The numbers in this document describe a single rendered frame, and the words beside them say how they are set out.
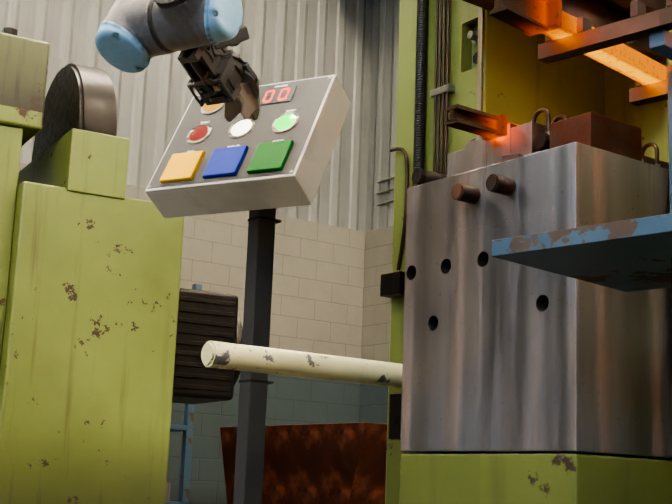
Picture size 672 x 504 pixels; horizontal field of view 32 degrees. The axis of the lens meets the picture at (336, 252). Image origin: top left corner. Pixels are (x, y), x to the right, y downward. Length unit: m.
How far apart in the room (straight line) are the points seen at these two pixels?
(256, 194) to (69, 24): 8.66
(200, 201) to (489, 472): 0.83
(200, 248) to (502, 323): 9.20
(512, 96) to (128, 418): 4.63
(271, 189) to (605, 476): 0.84
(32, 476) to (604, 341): 4.99
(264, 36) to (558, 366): 10.27
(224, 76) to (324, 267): 9.71
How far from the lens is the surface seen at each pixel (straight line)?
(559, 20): 1.43
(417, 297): 1.94
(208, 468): 10.81
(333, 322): 11.66
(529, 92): 2.31
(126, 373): 6.61
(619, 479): 1.73
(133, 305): 6.66
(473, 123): 1.89
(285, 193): 2.17
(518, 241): 1.39
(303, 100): 2.28
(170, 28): 1.77
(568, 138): 1.84
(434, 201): 1.94
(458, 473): 1.83
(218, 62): 2.03
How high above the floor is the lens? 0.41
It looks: 11 degrees up
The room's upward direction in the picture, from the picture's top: 2 degrees clockwise
